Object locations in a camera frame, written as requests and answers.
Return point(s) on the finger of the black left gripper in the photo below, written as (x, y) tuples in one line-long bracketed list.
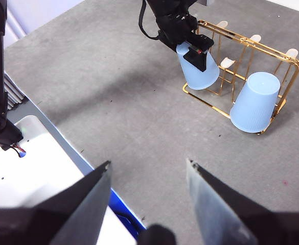
[(199, 60)]

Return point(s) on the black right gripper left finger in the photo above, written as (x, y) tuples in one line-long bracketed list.
[(62, 219)]

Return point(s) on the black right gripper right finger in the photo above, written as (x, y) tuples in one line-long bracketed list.
[(228, 219)]

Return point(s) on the blue ribbed plastic cup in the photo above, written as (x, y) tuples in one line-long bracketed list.
[(197, 76), (256, 102)]

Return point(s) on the blue plastic strip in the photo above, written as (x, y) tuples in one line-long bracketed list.
[(123, 211)]

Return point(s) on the grey ribbed metal block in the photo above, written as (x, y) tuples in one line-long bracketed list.
[(13, 94)]

